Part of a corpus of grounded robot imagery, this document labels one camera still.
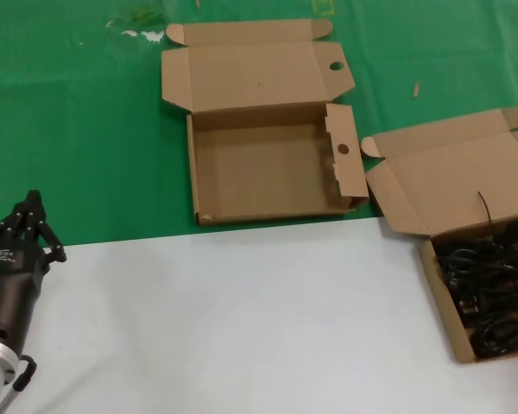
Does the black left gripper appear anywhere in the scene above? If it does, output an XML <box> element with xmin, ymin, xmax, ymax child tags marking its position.
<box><xmin>0</xmin><ymin>189</ymin><xmax>68</xmax><ymax>349</ymax></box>

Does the cardboard box with round holes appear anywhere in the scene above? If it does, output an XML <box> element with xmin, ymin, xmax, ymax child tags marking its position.
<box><xmin>160</xmin><ymin>18</ymin><xmax>370</xmax><ymax>227</ymax></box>

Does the plain brown cardboard mailer box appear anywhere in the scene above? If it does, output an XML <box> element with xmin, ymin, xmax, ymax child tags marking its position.
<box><xmin>360</xmin><ymin>107</ymin><xmax>518</xmax><ymax>365</ymax></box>

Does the green table cloth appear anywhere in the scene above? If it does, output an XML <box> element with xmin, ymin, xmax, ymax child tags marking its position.
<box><xmin>0</xmin><ymin>0</ymin><xmax>518</xmax><ymax>250</ymax></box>

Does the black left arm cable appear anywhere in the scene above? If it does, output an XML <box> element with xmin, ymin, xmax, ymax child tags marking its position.
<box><xmin>0</xmin><ymin>353</ymin><xmax>39</xmax><ymax>414</ymax></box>

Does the pile of black power cables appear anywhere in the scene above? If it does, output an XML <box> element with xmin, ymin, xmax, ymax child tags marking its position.
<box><xmin>431</xmin><ymin>191</ymin><xmax>518</xmax><ymax>359</ymax></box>

